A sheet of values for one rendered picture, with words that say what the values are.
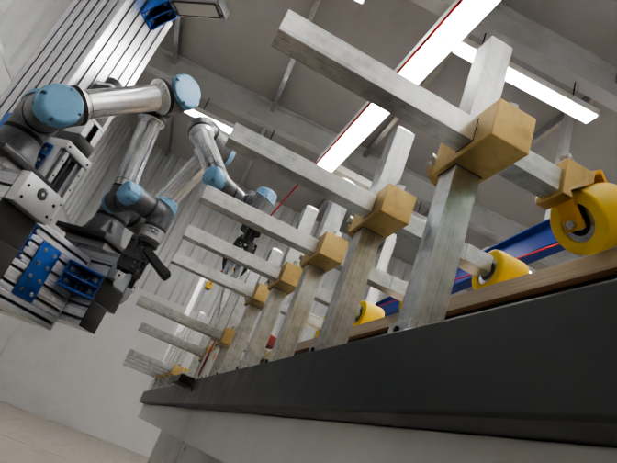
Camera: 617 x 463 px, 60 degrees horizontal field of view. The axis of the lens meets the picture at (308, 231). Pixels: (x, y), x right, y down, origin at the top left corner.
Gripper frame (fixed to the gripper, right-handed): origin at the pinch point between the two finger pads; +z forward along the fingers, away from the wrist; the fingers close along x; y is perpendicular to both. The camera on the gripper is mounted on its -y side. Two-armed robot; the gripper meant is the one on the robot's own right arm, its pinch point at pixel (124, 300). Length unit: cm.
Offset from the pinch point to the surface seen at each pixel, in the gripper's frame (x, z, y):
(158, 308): 1.4, -1.8, -10.1
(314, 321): 27, -12, -51
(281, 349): 73, 9, -33
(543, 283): 115, -5, -53
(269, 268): 51, -12, -29
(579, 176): 127, -13, -46
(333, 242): 80, -13, -34
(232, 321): -2.3, -8.1, -33.5
